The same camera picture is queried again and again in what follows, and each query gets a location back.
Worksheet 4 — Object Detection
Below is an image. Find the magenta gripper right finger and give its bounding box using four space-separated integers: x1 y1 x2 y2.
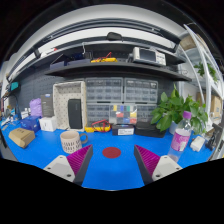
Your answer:
134 145 182 185

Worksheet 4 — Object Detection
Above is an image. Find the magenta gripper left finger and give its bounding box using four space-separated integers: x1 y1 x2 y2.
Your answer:
44 145 93 186

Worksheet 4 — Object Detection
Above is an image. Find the clear bottle with purple cap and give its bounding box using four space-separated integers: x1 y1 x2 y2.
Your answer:
168 111 192 162

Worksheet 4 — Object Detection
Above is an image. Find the beige patterned mug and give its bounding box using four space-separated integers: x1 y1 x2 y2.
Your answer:
60 130 88 154

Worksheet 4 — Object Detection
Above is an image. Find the red round marker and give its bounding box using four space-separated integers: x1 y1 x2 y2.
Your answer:
102 147 121 159

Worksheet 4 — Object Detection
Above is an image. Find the black flat case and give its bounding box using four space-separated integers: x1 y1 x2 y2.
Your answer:
135 122 165 138

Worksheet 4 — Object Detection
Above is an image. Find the black box with label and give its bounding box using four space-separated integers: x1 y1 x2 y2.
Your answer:
112 124 134 136

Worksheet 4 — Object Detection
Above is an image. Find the small white box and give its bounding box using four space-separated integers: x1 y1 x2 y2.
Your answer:
39 117 57 132

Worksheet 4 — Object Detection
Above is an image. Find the yellow multimeter with leads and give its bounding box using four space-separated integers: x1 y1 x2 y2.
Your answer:
85 120 111 133

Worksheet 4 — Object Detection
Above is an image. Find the white power adapter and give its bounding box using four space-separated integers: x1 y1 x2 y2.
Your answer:
190 136 205 152

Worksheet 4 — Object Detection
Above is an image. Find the green potted plant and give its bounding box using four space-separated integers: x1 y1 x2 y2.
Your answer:
151 88 208 135

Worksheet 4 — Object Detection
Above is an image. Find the brown cardboard box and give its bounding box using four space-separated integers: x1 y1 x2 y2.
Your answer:
9 128 35 148

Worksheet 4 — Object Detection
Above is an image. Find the black rectangular speaker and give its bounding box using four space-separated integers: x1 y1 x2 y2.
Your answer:
68 99 82 129

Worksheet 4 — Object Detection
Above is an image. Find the blue box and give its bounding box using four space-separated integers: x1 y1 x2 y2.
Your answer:
21 116 40 132

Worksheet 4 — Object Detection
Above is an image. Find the drawer organiser with coloured parts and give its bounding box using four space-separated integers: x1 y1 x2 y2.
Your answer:
109 104 137 124

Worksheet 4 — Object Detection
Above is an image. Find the dark grey box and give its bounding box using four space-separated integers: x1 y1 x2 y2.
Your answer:
41 94 54 117

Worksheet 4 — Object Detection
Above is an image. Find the purple bag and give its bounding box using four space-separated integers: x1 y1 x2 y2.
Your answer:
30 98 42 116

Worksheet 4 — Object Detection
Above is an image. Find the white perforated tray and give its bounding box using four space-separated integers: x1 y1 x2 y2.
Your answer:
53 81 87 131

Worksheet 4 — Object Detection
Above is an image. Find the grey drawer organiser right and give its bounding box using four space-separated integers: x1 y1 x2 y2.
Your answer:
124 78 158 104

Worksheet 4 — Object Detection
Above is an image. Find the grey drawer organiser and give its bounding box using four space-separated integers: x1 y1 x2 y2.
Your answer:
85 77 123 102
124 78 158 104

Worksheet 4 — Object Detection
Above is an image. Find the grey drawer organiser left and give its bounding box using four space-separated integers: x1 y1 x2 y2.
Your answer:
85 77 123 102

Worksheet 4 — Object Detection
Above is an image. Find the oscilloscope on shelf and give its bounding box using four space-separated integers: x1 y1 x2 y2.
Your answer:
133 47 166 66

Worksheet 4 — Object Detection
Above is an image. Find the yellow tool on shelf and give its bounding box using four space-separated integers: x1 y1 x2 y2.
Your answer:
91 52 118 63

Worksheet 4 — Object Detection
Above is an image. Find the white shelving rack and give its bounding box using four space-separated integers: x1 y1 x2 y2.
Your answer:
177 23 224 161

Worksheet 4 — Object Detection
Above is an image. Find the black wall shelf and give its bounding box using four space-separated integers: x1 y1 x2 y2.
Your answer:
44 62 190 81

